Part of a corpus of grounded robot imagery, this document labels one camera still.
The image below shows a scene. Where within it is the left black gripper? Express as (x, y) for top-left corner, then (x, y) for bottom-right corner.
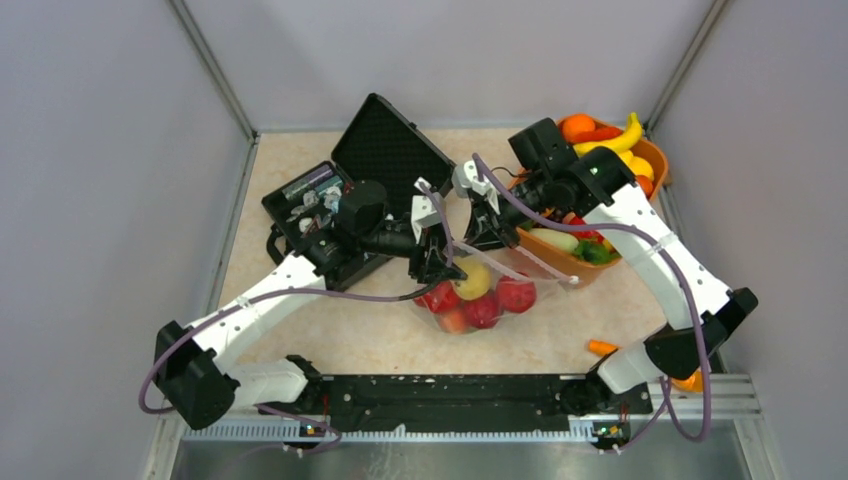
(360, 220), (468, 284)

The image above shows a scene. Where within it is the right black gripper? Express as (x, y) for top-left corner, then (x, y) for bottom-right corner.
(458, 171), (554, 258)

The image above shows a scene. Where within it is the red toy tomato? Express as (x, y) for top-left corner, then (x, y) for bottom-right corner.
(413, 281), (461, 315)

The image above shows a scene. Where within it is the clear zip top bag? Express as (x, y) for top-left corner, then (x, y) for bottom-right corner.
(410, 242), (579, 334)

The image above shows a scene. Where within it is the red toy bell pepper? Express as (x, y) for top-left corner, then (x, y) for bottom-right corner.
(463, 292), (502, 329)

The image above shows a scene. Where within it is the red toy apple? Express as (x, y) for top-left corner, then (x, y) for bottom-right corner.
(495, 276), (538, 314)

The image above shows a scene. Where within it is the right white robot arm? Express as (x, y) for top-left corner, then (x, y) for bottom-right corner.
(453, 115), (759, 412)

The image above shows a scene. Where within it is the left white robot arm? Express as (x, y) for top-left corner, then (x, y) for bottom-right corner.
(144, 178), (460, 430)

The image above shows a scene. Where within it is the pale green toy eggplant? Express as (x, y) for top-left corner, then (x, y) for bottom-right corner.
(528, 228), (580, 254)

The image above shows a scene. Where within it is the orange fruit basket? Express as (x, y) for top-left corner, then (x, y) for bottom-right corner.
(519, 116), (669, 287)

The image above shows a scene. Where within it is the green toy leaf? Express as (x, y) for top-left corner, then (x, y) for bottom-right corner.
(572, 239), (620, 266)

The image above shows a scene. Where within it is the black poker chip case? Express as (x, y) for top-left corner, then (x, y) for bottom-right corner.
(261, 93), (455, 291)

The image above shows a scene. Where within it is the toy orange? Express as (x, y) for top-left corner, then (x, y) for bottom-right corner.
(559, 113), (596, 144)

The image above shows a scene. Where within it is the small orange toy carrot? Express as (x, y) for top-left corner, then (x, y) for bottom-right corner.
(571, 126), (623, 144)

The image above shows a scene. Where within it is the yellow toy banana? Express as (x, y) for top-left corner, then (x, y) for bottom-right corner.
(573, 112), (643, 156)

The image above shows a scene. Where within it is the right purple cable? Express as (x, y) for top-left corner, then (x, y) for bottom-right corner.
(471, 153), (714, 452)

